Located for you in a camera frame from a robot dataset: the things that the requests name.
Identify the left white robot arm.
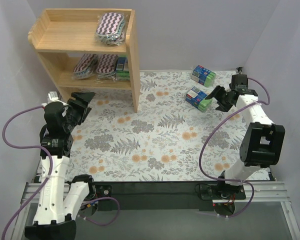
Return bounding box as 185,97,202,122
24,92,96,240

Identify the blue green sponge pack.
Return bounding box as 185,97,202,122
190,65,216,88
115,56,130,81
185,86,213,112

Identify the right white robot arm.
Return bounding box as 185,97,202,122
208,72,285,199

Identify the wooden two-tier shelf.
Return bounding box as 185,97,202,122
27,8,141,111

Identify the pink wavy sponge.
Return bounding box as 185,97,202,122
73,53,99,80
95,54,118,83
94,12,126,46

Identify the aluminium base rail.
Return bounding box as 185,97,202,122
21,181,291,204

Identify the floral patterned table mat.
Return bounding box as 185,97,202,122
38,70,271,182

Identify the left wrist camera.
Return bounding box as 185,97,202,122
41,91,60,108

